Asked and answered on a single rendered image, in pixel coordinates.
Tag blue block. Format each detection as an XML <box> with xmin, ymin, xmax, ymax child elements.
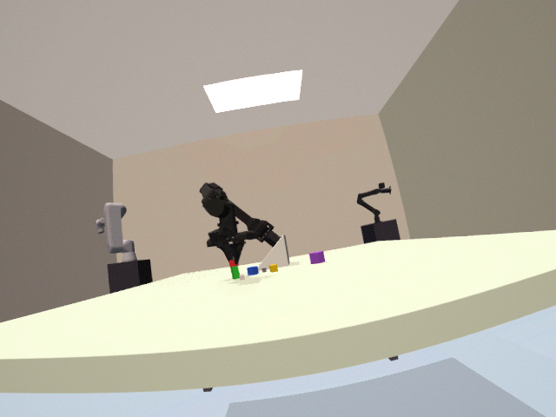
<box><xmin>247</xmin><ymin>266</ymin><xmax>259</xmax><ymax>276</ymax></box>

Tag purple block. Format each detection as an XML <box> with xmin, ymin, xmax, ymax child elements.
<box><xmin>309</xmin><ymin>251</ymin><xmax>325</xmax><ymax>264</ymax></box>

